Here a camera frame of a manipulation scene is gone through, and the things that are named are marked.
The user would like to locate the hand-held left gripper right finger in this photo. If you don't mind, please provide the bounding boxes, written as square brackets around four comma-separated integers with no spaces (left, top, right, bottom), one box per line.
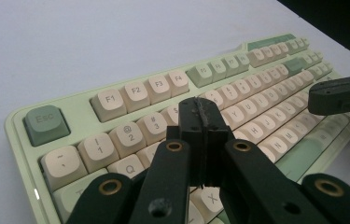
[198,97,329,224]

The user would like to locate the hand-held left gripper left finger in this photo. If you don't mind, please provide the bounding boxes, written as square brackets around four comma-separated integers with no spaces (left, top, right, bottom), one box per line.
[128,96,208,224]

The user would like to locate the green and pink keyboard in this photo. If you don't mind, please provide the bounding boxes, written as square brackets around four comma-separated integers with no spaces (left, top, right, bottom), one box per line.
[4,32,350,224]

